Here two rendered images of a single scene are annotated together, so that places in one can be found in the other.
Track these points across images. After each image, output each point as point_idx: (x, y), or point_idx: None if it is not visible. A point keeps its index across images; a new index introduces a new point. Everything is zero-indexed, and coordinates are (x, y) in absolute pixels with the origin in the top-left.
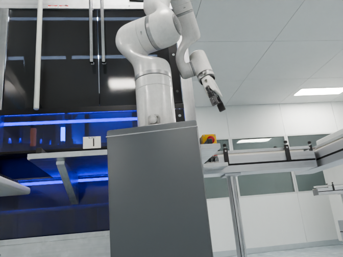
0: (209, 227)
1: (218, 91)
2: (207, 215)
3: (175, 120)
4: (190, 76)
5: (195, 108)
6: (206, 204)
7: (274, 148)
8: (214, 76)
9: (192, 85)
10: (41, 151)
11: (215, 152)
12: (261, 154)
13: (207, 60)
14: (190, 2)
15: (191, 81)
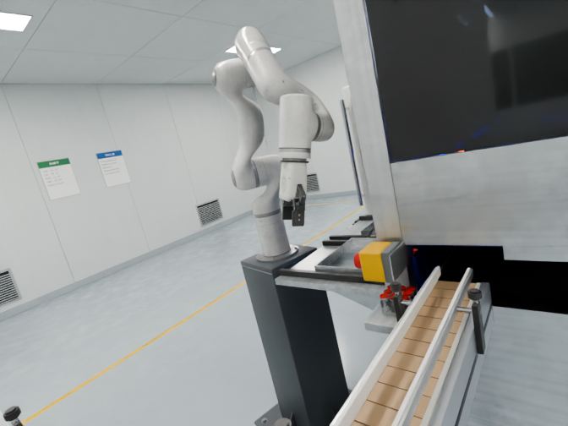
0: (255, 317)
1: (281, 195)
2: (260, 314)
3: (263, 249)
4: (316, 141)
5: (366, 182)
6: (274, 314)
7: (335, 422)
8: (282, 157)
9: (356, 125)
10: (359, 219)
11: (291, 286)
12: (356, 385)
13: (279, 126)
14: (243, 57)
15: (354, 114)
